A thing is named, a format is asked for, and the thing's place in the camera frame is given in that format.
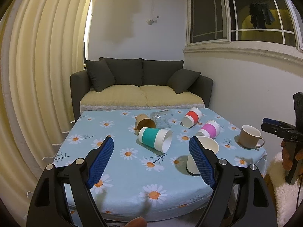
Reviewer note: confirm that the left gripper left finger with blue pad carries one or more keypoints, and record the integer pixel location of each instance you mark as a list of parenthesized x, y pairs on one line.
[(49, 205)]

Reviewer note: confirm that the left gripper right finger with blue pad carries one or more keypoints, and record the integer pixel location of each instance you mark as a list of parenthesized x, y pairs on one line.
[(254, 205)]

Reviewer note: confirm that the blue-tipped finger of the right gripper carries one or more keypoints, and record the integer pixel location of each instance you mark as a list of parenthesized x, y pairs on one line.
[(270, 121)]

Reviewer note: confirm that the white cup black bands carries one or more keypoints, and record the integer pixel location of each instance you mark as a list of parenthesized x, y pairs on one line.
[(208, 143)]

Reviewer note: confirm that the white cup pink sleeve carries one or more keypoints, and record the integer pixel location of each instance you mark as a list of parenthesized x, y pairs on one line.
[(210, 129)]

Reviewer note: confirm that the white cup red sleeve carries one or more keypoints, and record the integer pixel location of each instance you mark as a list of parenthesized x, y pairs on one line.
[(191, 117)]

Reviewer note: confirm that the white cup teal sleeve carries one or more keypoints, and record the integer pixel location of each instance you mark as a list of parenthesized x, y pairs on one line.
[(158, 139)]

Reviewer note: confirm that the brown paper cup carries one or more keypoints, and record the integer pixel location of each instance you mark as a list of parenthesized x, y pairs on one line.
[(142, 120)]

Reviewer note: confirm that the person's hand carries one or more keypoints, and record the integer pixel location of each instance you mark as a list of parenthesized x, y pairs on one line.
[(287, 162)]

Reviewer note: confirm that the beige ceramic mug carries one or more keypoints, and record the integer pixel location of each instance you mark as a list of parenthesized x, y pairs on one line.
[(250, 137)]

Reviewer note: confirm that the blue daisy tablecloth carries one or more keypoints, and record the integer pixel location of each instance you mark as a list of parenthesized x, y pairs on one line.
[(141, 181)]

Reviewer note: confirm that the white fluffy rug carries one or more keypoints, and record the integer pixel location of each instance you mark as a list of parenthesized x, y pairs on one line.
[(283, 194)]

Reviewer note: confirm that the clear glass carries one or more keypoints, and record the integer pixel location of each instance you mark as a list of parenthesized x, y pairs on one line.
[(161, 118)]

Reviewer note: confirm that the yellow sofa seat cover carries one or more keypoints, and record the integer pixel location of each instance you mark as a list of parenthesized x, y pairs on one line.
[(131, 97)]

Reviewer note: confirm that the dark left throw pillow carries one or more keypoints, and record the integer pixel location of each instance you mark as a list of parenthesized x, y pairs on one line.
[(100, 75)]

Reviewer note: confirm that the dark throw pillow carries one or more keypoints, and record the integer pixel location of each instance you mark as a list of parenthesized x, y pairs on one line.
[(182, 79), (100, 75)]

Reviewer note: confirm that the dark right throw pillow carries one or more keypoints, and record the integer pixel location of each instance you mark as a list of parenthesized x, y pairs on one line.
[(182, 79)]

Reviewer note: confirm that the dark grey sofa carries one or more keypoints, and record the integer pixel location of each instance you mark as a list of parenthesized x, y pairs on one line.
[(137, 72)]

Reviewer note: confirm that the hanging dark clothes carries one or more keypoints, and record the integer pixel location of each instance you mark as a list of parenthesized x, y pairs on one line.
[(261, 16)]

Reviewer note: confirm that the white framed window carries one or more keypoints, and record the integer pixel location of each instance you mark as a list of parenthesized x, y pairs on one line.
[(224, 26)]

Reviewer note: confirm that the cream curtain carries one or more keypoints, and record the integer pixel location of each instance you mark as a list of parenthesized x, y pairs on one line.
[(41, 46)]

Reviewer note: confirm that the hanging white bird ornament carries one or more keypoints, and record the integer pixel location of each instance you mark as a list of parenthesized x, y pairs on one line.
[(152, 19)]

